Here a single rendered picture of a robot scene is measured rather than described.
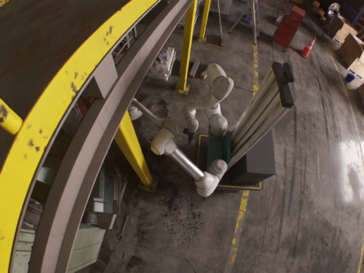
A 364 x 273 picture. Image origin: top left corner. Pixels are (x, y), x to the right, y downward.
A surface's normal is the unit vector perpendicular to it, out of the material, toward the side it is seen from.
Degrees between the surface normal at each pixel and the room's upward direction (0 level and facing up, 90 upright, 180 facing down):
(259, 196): 0
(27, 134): 90
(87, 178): 0
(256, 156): 0
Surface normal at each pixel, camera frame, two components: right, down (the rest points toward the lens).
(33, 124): 0.96, 0.27
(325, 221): 0.07, -0.44
